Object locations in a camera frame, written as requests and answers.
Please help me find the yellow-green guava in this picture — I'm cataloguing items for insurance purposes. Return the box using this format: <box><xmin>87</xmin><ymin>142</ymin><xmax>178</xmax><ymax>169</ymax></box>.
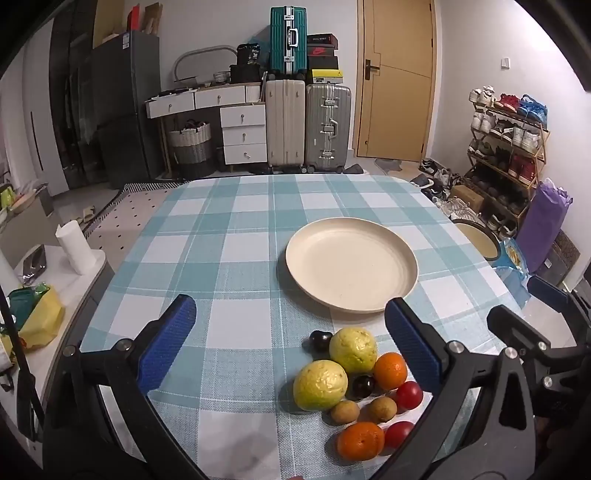
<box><xmin>293</xmin><ymin>360</ymin><xmax>349</xmax><ymax>412</ymax></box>

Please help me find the dark-rimmed round tray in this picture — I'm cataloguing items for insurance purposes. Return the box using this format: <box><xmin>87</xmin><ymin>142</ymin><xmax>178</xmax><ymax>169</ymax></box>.
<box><xmin>451</xmin><ymin>218</ymin><xmax>502</xmax><ymax>262</ymax></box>

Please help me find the beige suitcase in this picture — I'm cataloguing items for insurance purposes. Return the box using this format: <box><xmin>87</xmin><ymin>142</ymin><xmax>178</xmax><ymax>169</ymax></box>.
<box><xmin>265</xmin><ymin>79</ymin><xmax>306</xmax><ymax>174</ymax></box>

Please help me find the purple bag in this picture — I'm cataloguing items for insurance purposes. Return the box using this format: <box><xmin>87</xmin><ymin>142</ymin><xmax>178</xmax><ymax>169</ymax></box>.
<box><xmin>515</xmin><ymin>179</ymin><xmax>573</xmax><ymax>274</ymax></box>

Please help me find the cream round plate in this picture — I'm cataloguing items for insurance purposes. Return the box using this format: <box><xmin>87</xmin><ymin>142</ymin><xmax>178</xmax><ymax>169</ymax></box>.
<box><xmin>285</xmin><ymin>218</ymin><xmax>419</xmax><ymax>315</ymax></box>

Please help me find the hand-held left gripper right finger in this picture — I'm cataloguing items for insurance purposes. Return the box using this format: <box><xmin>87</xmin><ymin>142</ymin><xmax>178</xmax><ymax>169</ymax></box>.
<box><xmin>369</xmin><ymin>298</ymin><xmax>537</xmax><ymax>480</ymax></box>

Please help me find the dotted white rug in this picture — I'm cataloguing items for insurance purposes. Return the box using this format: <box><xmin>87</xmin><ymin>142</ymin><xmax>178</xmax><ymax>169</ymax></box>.
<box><xmin>83</xmin><ymin>182</ymin><xmax>188</xmax><ymax>243</ymax></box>

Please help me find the dark grey fridge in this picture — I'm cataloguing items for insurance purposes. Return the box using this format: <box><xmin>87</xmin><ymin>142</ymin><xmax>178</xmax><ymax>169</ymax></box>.
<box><xmin>90</xmin><ymin>31</ymin><xmax>162</xmax><ymax>185</ymax></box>

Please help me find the red tomato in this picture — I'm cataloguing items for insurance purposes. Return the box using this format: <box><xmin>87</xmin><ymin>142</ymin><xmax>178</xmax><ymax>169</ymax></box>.
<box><xmin>384</xmin><ymin>421</ymin><xmax>415</xmax><ymax>449</ymax></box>
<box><xmin>395</xmin><ymin>381</ymin><xmax>424</xmax><ymax>411</ymax></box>

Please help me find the wooden door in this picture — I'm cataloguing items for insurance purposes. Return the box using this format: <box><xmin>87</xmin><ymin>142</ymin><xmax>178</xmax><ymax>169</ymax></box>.
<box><xmin>356</xmin><ymin>0</ymin><xmax>437</xmax><ymax>162</ymax></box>

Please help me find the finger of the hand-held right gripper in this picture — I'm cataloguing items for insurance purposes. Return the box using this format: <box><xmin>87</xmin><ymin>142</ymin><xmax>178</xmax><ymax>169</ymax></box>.
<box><xmin>487</xmin><ymin>305</ymin><xmax>571</xmax><ymax>388</ymax></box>
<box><xmin>527</xmin><ymin>276</ymin><xmax>591</xmax><ymax>324</ymax></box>

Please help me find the stack of shoe boxes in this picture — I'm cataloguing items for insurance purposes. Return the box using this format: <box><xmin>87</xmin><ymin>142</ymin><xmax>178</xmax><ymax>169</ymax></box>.
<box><xmin>307</xmin><ymin>33</ymin><xmax>345</xmax><ymax>85</ymax></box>

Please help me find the white oval frame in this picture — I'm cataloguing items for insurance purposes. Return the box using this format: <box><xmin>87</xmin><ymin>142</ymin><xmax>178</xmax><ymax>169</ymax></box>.
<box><xmin>173</xmin><ymin>45</ymin><xmax>237</xmax><ymax>84</ymax></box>

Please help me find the teal checked tablecloth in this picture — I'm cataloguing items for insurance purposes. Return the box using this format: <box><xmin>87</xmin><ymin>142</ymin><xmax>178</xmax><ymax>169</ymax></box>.
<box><xmin>69</xmin><ymin>173</ymin><xmax>536</xmax><ymax>480</ymax></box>

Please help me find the black bag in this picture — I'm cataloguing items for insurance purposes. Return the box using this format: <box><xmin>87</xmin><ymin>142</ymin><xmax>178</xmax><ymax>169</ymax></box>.
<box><xmin>236</xmin><ymin>43</ymin><xmax>262</xmax><ymax>66</ymax></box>

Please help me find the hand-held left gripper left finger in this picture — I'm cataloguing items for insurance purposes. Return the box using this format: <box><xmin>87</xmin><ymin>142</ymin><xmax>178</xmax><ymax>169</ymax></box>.
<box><xmin>41</xmin><ymin>294</ymin><xmax>208</xmax><ymax>480</ymax></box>

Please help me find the orange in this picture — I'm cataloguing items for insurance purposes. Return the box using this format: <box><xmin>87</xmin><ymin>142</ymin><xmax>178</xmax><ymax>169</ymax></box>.
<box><xmin>336</xmin><ymin>421</ymin><xmax>386</xmax><ymax>461</ymax></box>
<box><xmin>373</xmin><ymin>352</ymin><xmax>409</xmax><ymax>392</ymax></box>

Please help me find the yellow guava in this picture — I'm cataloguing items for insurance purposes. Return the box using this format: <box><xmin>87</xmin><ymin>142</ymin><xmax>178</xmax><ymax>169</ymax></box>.
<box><xmin>329</xmin><ymin>327</ymin><xmax>378</xmax><ymax>376</ymax></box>

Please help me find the cardboard box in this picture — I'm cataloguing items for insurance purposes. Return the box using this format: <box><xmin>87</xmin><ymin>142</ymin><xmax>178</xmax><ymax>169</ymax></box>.
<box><xmin>450</xmin><ymin>184</ymin><xmax>485</xmax><ymax>212</ymax></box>

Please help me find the blue packet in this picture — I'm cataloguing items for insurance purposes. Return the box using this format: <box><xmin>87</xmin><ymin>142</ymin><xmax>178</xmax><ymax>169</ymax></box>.
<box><xmin>496</xmin><ymin>237</ymin><xmax>532</xmax><ymax>306</ymax></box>

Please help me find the white drawer unit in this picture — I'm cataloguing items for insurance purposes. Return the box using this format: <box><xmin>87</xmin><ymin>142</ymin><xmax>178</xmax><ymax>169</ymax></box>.
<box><xmin>220</xmin><ymin>104</ymin><xmax>269</xmax><ymax>166</ymax></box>

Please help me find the black glass cabinet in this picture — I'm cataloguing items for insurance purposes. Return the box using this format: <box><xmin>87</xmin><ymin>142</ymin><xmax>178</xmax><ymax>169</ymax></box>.
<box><xmin>48</xmin><ymin>0</ymin><xmax>99</xmax><ymax>185</ymax></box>

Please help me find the wooden shoe rack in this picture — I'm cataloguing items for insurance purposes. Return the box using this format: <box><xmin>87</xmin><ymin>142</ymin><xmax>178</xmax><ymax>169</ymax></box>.
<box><xmin>464</xmin><ymin>85</ymin><xmax>551</xmax><ymax>224</ymax></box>

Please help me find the grey door mat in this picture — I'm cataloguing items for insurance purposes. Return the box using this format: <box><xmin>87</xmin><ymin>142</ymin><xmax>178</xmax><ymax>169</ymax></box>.
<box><xmin>374</xmin><ymin>158</ymin><xmax>416</xmax><ymax>173</ymax></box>

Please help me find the brown kiwi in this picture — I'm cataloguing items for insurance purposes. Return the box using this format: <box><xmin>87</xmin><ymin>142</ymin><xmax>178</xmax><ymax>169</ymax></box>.
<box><xmin>368</xmin><ymin>396</ymin><xmax>398</xmax><ymax>422</ymax></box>
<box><xmin>331</xmin><ymin>400</ymin><xmax>361</xmax><ymax>425</ymax></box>

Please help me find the white desk with drawers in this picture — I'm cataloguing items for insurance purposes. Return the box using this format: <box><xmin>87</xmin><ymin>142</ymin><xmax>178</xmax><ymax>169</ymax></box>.
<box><xmin>145</xmin><ymin>85</ymin><xmax>264</xmax><ymax>120</ymax></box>

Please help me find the dark plum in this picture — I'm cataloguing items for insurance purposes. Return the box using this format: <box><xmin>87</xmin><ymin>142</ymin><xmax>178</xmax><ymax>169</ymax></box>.
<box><xmin>352</xmin><ymin>375</ymin><xmax>376</xmax><ymax>400</ymax></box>
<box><xmin>308</xmin><ymin>330</ymin><xmax>334</xmax><ymax>357</ymax></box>

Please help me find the yellow plastic bag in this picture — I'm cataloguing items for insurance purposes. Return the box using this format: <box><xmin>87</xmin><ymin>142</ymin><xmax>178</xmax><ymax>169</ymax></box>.
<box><xmin>9</xmin><ymin>284</ymin><xmax>65</xmax><ymax>352</ymax></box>

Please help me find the white side table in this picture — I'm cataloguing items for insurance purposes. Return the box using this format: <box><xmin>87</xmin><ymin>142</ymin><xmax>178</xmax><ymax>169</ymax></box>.
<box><xmin>0</xmin><ymin>244</ymin><xmax>110</xmax><ymax>416</ymax></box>

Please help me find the pile of shoes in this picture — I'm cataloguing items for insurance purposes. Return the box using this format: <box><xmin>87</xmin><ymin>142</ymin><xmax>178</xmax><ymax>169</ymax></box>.
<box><xmin>411</xmin><ymin>158</ymin><xmax>481</xmax><ymax>222</ymax></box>

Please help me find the teal suitcase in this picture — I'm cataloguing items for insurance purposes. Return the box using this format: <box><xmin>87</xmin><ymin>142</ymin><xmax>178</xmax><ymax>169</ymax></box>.
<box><xmin>270</xmin><ymin>6</ymin><xmax>308</xmax><ymax>77</ymax></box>

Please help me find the woven laundry basket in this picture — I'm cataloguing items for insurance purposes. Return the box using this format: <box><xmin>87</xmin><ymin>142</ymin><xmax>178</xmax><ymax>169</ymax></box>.
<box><xmin>167</xmin><ymin>120</ymin><xmax>214</xmax><ymax>178</ymax></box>

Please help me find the silver suitcase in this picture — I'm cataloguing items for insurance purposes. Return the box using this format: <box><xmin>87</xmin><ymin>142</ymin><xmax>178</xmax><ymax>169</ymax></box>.
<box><xmin>305</xmin><ymin>83</ymin><xmax>352</xmax><ymax>174</ymax></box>

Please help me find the paper towel roll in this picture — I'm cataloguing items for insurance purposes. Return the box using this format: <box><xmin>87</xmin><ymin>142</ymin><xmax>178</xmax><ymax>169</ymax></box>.
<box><xmin>55</xmin><ymin>220</ymin><xmax>97</xmax><ymax>276</ymax></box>

